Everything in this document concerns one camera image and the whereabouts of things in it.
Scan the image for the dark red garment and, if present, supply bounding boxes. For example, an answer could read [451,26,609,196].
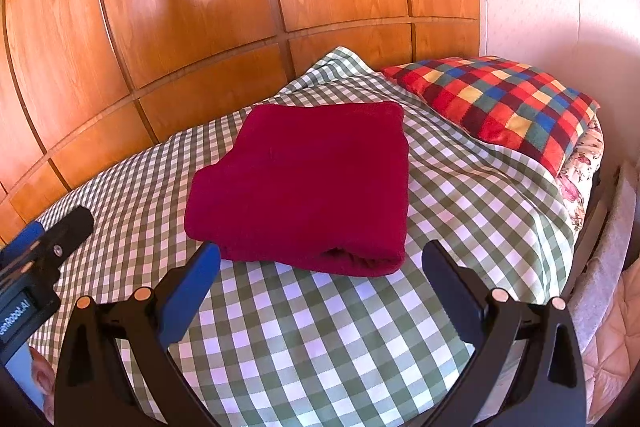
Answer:
[184,102,409,277]

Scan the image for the person's left hand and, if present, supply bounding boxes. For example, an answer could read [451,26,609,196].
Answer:
[29,347,55,424]

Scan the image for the pink quilted blanket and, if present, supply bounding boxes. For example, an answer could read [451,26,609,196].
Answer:
[582,260,639,424]

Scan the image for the green checked bedspread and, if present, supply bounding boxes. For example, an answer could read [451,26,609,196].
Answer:
[34,46,574,426]

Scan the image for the floral bed sheet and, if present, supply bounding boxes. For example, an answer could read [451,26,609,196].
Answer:
[556,116,604,236]

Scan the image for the glossy wooden wardrobe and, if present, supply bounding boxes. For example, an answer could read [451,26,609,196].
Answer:
[1,0,480,241]

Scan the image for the multicolour plaid pillow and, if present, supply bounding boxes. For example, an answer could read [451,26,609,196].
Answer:
[382,55,600,176]

